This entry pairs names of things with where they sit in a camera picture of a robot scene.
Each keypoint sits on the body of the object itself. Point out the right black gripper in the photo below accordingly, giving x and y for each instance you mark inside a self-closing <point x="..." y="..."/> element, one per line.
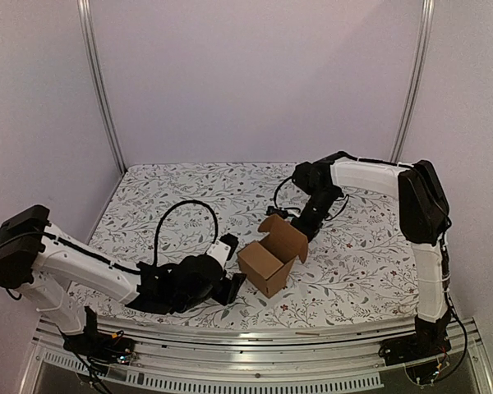
<point x="306" y="222"/>

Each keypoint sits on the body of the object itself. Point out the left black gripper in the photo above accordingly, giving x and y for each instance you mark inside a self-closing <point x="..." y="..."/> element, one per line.
<point x="230" y="289"/>

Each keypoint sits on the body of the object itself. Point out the brown cardboard box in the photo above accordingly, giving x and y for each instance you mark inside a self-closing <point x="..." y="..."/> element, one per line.
<point x="268" y="262"/>

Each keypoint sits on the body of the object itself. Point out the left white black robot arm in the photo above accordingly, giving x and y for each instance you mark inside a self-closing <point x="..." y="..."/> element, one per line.
<point x="34" y="252"/>

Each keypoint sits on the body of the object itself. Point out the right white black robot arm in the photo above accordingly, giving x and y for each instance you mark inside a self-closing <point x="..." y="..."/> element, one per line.
<point x="423" y="220"/>

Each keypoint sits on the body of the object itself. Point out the floral patterned table mat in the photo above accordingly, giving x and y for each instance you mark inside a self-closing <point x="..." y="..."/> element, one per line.
<point x="360" y="268"/>

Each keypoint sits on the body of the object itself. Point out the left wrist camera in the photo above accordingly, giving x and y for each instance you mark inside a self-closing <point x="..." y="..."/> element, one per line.
<point x="223" y="249"/>

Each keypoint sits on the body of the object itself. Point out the aluminium front rail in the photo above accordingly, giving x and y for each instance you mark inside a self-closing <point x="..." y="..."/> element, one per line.
<point x="341" y="359"/>

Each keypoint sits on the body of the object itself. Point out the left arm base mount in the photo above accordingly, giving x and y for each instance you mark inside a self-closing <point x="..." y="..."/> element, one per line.
<point x="105" y="348"/>

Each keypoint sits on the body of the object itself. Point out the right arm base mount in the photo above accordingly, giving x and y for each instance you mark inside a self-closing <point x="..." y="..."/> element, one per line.
<point x="428" y="340"/>

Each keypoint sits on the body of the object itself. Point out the right aluminium frame post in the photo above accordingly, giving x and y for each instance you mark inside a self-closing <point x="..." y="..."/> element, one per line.
<point x="421" y="50"/>

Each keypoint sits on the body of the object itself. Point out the aluminium frame post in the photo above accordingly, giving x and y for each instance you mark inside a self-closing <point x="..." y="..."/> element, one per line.
<point x="421" y="50"/>
<point x="93" y="59"/>

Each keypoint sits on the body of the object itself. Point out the left aluminium frame post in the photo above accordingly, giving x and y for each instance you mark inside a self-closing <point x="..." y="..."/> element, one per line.
<point x="93" y="59"/>

